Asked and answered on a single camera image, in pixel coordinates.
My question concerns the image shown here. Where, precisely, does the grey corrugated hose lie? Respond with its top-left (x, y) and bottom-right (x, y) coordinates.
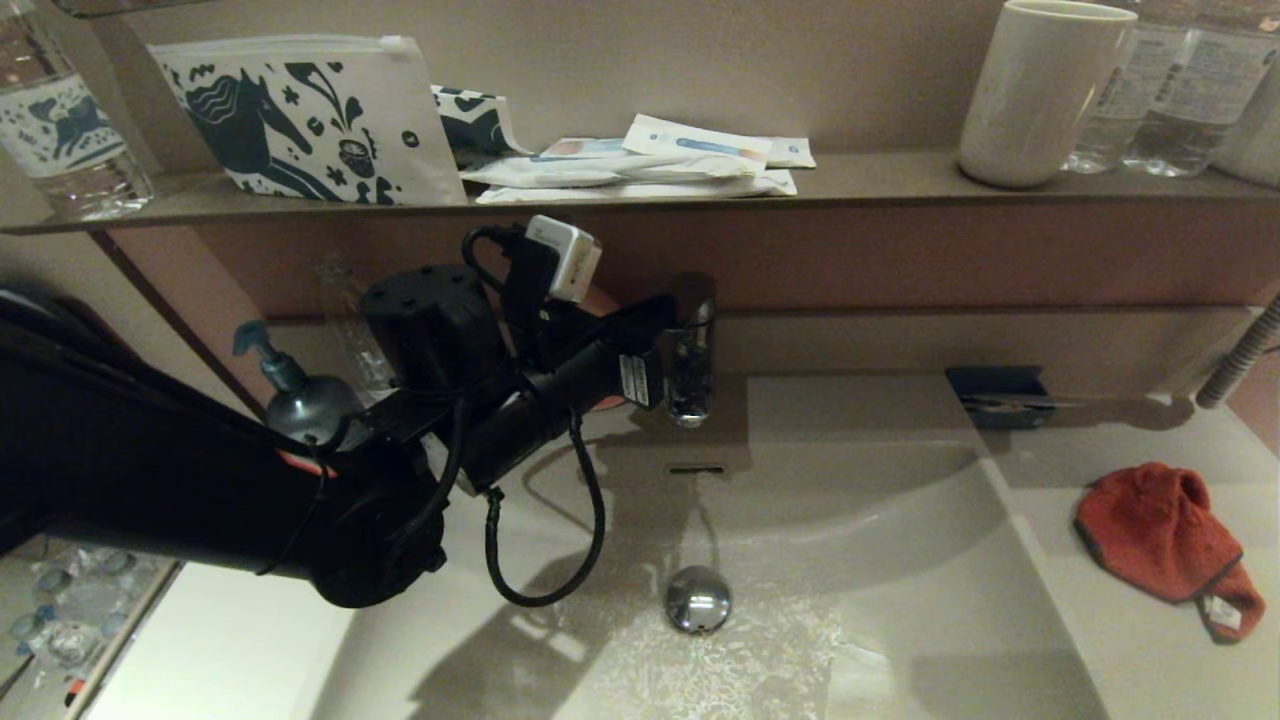
top-left (1197, 292), bottom-right (1280, 409)

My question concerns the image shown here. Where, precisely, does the white ceramic cup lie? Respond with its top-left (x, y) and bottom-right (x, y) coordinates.
top-left (958, 0), bottom-right (1139, 189)
top-left (1213, 70), bottom-right (1280, 189)

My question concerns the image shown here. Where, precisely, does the white ceramic sink basin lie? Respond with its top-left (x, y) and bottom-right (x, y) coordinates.
top-left (340, 375), bottom-right (1111, 720)

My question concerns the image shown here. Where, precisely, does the brown wall shelf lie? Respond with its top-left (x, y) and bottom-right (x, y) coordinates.
top-left (0, 149), bottom-right (1280, 236)

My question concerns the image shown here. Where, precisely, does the dark teal pump bottle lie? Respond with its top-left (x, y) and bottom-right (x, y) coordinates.
top-left (232, 320), bottom-right (366, 446)

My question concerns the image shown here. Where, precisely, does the shrink-wrapped water bottle pack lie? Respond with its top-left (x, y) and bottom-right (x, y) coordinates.
top-left (0, 540), bottom-right (181, 701)

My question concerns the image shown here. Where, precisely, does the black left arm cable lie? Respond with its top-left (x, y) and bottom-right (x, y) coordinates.
top-left (462, 225), bottom-right (607, 608)

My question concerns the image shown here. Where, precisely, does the dark teal box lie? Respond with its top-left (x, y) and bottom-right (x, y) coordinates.
top-left (946, 366), bottom-right (1051, 431)

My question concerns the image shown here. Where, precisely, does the chrome lever faucet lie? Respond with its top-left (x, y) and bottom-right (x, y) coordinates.
top-left (665, 272), bottom-right (717, 429)

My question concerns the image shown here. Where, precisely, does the long white sachet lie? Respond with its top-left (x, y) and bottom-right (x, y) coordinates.
top-left (460, 153), bottom-right (763, 190)

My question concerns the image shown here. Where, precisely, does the orange-red microfibre cloth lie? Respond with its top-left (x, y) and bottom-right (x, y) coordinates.
top-left (1075, 461), bottom-right (1266, 644)

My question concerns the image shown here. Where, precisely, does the white toothbrush sachet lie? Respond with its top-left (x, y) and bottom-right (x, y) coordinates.
top-left (622, 113), bottom-right (774, 170)

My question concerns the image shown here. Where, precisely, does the flat white sachet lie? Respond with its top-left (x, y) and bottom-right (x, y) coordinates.
top-left (475, 170), bottom-right (799, 205)

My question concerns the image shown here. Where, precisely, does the chrome drain stopper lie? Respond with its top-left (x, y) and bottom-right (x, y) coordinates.
top-left (665, 565), bottom-right (734, 636)

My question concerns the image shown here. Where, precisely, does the clear water bottle white label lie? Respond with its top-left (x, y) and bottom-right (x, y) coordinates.
top-left (1120, 0), bottom-right (1280, 179)
top-left (1063, 0), bottom-right (1151, 175)

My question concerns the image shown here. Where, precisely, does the white horse print pouch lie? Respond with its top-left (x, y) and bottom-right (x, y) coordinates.
top-left (147, 35), bottom-right (469, 206)

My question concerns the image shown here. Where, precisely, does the white sachet with pink print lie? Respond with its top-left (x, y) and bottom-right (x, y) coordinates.
top-left (537, 137), bottom-right (643, 161)

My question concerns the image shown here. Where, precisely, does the water bottle blue print label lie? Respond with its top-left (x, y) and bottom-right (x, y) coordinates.
top-left (0, 0), bottom-right (156, 221)

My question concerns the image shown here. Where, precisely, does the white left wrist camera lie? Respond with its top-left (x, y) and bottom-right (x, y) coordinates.
top-left (525, 215), bottom-right (603, 304)

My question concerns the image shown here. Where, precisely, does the empty clear plastic bottle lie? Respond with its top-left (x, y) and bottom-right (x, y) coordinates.
top-left (320, 255), bottom-right (396, 396)

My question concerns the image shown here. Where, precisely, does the small white patterned pouch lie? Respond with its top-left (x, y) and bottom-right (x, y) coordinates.
top-left (430, 85), bottom-right (533, 168)

